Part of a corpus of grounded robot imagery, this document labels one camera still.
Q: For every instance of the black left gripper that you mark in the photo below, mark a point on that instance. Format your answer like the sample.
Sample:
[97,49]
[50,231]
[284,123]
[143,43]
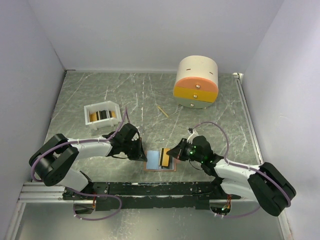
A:
[139,154]

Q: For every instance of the aluminium front rail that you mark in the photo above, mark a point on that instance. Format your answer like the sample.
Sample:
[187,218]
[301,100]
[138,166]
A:
[37,192]

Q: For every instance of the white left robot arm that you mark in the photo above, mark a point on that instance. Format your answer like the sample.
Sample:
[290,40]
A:
[53,161]

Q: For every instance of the aluminium rail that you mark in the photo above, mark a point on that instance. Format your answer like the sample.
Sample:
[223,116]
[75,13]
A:
[37,192]
[238,79]

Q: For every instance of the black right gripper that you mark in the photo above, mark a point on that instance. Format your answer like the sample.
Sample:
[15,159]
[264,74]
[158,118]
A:
[178,152]

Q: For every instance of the white card storage box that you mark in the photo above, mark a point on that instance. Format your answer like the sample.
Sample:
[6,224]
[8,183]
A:
[106,105]

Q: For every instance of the round white drawer cabinet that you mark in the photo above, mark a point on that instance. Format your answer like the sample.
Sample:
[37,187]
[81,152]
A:
[196,85]

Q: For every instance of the small wooden stick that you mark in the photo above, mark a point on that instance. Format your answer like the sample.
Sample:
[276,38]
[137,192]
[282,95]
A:
[163,111]

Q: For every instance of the pink leather card holder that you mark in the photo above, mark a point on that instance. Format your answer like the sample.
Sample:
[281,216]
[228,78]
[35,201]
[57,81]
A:
[152,164]

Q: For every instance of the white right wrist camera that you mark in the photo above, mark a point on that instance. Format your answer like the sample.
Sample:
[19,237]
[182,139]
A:
[192,134]

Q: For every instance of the gold card stack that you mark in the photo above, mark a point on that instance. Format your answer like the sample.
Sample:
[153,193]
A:
[102,115]

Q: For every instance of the aluminium right side rail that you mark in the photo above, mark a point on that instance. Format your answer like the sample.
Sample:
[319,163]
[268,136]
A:
[238,79]

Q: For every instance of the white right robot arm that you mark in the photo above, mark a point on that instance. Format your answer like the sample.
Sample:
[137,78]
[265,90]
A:
[263,183]

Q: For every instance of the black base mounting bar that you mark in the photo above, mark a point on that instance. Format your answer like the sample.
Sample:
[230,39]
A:
[149,195]

